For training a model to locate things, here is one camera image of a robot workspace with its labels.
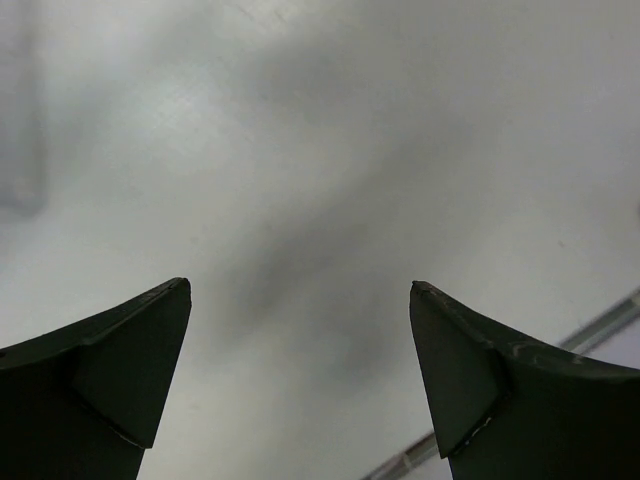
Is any aluminium table edge rail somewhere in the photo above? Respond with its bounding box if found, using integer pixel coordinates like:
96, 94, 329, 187
359, 287, 640, 480

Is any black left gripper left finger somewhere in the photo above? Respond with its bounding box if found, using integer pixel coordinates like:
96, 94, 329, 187
1, 278, 191, 479

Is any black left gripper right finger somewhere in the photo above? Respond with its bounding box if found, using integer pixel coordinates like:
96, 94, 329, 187
409, 280, 640, 480

